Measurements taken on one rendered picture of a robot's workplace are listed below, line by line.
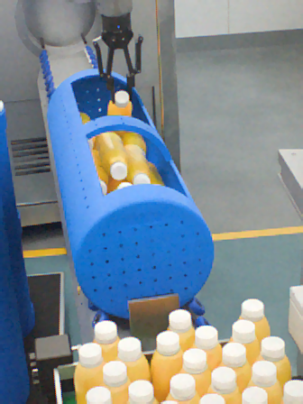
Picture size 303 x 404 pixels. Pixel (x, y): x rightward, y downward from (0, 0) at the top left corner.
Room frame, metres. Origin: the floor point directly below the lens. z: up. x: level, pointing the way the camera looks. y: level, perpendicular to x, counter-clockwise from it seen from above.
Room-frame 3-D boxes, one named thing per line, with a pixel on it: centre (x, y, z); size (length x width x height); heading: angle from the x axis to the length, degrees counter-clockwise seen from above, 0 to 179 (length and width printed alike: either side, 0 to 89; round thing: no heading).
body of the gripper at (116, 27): (2.01, 0.06, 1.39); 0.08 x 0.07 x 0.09; 99
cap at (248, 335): (1.14, -0.15, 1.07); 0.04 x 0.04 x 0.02
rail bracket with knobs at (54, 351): (1.22, 0.20, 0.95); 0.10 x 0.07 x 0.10; 99
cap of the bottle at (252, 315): (1.20, -0.17, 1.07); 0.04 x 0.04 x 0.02
